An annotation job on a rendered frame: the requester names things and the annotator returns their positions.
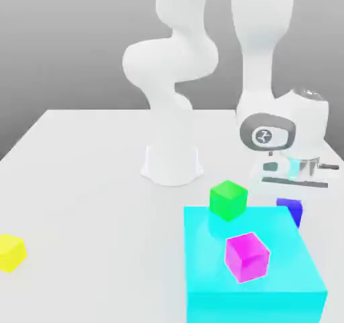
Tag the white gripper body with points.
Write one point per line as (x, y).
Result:
(295, 186)

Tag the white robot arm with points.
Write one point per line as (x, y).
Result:
(172, 67)

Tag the small blue cube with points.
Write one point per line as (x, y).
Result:
(294, 208)

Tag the small green cube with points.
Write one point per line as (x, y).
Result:
(228, 200)

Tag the small magenta cube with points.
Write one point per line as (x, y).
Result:
(247, 257)

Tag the small yellow cube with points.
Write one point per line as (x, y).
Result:
(10, 251)

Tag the large cyan box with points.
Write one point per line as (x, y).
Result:
(252, 296)

